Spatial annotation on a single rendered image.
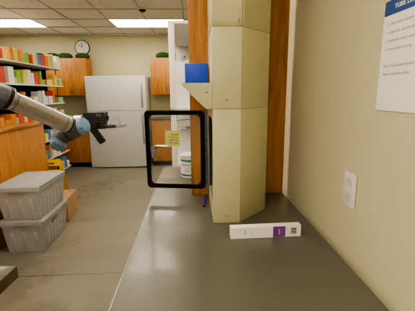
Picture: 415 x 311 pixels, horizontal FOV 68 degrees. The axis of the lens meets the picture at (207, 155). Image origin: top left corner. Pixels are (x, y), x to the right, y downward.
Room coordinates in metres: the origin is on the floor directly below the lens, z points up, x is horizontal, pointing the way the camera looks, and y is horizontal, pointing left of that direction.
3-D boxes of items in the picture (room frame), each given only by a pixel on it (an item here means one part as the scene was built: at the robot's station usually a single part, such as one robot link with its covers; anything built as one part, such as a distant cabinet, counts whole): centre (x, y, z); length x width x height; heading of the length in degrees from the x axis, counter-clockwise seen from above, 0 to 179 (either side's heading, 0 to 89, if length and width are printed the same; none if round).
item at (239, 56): (1.36, -0.14, 1.33); 0.32 x 0.25 x 0.77; 3
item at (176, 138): (1.52, 0.16, 1.19); 0.30 x 0.01 x 0.40; 83
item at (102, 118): (1.55, 0.56, 1.34); 0.12 x 0.08 x 0.09; 93
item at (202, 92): (1.35, 0.04, 1.46); 0.32 x 0.12 x 0.10; 3
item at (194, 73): (1.45, 0.05, 1.56); 0.10 x 0.10 x 0.09; 3
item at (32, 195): (2.93, 1.74, 0.49); 0.60 x 0.42 x 0.33; 3
